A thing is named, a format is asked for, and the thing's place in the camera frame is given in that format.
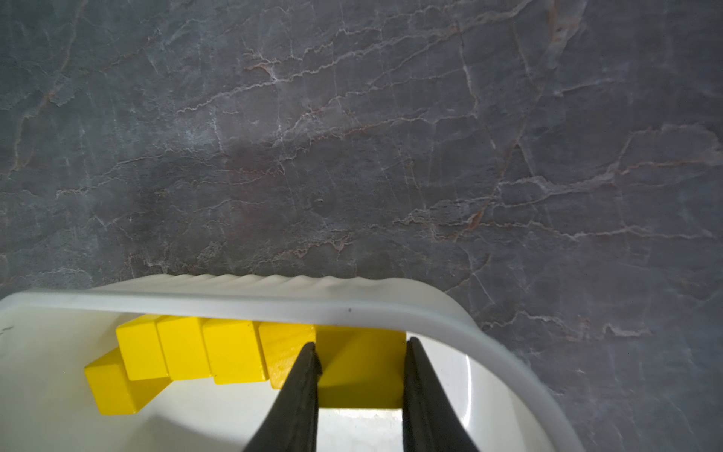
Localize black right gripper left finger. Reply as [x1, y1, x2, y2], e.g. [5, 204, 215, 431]
[244, 342, 322, 452]

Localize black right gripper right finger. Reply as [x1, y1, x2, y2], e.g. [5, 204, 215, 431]
[402, 337, 478, 452]

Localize yellow cube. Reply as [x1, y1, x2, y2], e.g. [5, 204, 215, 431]
[316, 326, 407, 410]
[203, 319, 268, 385]
[259, 322, 316, 390]
[157, 316, 212, 382]
[85, 348, 171, 415]
[116, 315, 169, 380]

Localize white oval plastic tub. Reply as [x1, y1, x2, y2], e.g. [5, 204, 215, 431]
[1, 275, 582, 451]

